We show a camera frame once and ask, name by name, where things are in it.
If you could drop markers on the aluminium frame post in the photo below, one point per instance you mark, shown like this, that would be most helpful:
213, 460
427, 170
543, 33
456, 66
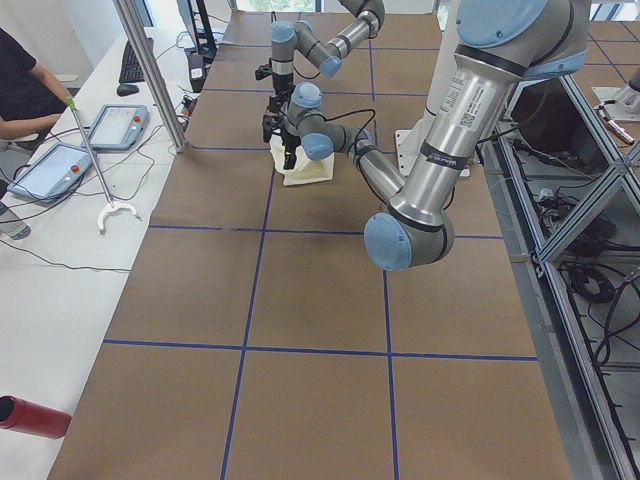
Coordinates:
135, 32

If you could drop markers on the red bottle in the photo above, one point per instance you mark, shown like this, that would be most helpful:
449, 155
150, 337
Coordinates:
23, 416

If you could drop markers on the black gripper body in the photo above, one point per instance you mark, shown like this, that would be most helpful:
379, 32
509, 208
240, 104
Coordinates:
288, 140
280, 83

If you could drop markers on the far teach pendant blue grey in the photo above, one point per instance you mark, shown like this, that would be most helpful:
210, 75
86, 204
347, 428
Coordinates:
117, 127

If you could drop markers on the black computer mouse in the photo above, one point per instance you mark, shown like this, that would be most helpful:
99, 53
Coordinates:
125, 89

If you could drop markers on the black keyboard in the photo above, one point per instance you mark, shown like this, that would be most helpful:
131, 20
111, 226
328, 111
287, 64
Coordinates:
130, 70

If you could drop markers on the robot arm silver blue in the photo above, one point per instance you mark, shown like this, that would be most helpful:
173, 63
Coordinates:
501, 43
291, 38

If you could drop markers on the teach pendant blue grey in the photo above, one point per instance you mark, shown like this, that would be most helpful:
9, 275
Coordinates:
53, 174
117, 127

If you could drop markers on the reacher grabber stick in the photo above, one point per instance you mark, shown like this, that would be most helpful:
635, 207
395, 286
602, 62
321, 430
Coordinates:
112, 205

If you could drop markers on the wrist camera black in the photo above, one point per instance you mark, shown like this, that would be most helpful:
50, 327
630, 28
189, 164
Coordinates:
271, 126
263, 72

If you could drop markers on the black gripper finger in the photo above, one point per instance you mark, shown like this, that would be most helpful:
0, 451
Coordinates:
274, 108
290, 159

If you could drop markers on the near teach pendant blue grey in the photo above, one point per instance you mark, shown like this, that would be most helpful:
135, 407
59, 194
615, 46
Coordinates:
53, 174

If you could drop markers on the cream long-sleeve cat shirt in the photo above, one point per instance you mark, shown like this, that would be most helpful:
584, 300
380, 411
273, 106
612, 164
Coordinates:
306, 171

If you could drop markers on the person in dark shirt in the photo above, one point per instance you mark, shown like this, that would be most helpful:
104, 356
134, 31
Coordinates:
32, 97

